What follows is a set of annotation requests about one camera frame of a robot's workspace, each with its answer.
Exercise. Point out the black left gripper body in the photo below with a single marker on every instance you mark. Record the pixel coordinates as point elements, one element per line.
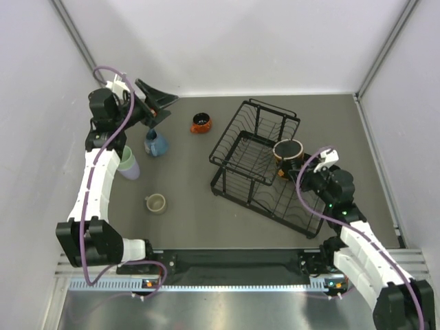
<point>142,113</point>

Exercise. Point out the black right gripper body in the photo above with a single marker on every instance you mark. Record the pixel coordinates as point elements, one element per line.
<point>313,181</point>

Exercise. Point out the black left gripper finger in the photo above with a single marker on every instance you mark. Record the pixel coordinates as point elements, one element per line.
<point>160,117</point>
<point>159,98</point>

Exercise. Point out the blue ceramic mug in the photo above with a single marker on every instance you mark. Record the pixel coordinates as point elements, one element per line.
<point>155,144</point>

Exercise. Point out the black patterned mug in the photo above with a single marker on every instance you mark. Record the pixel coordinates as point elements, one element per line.
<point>289,157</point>

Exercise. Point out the orange patterned teapot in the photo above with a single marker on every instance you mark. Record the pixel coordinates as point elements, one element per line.
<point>201,123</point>

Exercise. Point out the lavender plastic cup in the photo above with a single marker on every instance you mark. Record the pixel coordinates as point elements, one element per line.
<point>129,169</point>

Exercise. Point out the beige ceramic mug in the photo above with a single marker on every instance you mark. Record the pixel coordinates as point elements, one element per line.
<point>156,203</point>

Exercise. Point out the green plastic cup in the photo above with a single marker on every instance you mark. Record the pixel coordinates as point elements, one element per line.
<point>126,158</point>

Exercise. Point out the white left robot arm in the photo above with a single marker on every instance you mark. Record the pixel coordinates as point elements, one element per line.
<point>87,237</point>

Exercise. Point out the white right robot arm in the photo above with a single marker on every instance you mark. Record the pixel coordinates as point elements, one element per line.
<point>397,300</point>

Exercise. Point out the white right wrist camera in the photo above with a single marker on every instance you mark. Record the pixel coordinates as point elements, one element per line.
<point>327,158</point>

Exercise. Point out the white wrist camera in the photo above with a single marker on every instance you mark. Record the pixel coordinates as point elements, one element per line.
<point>327,158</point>
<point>118,86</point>

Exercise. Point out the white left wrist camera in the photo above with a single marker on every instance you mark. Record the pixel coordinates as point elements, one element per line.
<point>118,86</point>

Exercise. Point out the black wire dish rack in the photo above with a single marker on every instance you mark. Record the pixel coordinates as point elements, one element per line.
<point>248,173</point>

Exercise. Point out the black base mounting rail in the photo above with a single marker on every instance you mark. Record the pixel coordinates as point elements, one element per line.
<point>328,270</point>

